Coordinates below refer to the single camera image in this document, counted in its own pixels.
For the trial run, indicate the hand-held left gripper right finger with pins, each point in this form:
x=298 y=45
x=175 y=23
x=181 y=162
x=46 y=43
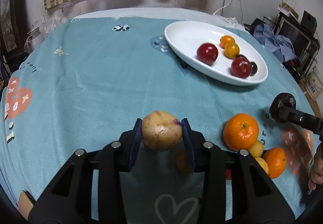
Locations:
x=188 y=148

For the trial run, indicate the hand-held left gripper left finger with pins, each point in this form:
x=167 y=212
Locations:
x=133 y=148

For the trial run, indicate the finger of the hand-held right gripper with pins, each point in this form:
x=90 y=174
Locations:
x=300 y=119

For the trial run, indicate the dark brown passion fruit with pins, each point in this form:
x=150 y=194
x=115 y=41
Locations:
x=281 y=100

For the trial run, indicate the tan round fruit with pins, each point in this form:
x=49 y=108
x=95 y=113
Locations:
x=161 y=133

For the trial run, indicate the dark purple plum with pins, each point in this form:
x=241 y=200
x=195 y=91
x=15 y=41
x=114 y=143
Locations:
x=242 y=57
x=253 y=68

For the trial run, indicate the small orange citrus fruit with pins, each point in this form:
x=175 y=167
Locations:
x=225 y=40
x=232 y=50

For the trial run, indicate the white oval plate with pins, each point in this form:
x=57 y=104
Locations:
x=191 y=37

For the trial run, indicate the person's right hand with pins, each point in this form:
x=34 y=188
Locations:
x=316 y=171

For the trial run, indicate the small tan longan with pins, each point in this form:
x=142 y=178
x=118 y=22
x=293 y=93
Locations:
x=256 y=149
x=182 y=162

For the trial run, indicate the white plastic bucket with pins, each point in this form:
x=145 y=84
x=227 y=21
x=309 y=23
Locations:
x=314 y=85

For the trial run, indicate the small red plum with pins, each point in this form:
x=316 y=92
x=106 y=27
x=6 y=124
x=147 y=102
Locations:
x=228 y=174

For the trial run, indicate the large orange mandarin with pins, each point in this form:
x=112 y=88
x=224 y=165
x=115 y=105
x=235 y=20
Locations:
x=241 y=131

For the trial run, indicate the yellow spotted fruit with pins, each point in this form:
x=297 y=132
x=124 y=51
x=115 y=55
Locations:
x=263 y=164

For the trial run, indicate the teal printed tablecloth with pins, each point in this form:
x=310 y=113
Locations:
x=101 y=75

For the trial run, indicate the blue clothes pile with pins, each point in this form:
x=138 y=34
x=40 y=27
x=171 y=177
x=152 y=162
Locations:
x=277 y=42

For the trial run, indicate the black monitor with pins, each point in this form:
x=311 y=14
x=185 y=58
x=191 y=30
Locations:
x=295 y=33

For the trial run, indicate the black speaker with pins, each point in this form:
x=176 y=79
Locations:
x=309 y=19

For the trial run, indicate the open cardboard box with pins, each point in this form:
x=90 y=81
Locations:
x=290 y=9

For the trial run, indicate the clear plastic bag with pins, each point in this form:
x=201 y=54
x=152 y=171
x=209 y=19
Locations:
x=54 y=23

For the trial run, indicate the white kettle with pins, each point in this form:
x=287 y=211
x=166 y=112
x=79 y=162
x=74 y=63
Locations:
x=32 y=37

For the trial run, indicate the dark wooden framed picture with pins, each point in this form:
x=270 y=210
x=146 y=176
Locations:
x=10 y=19

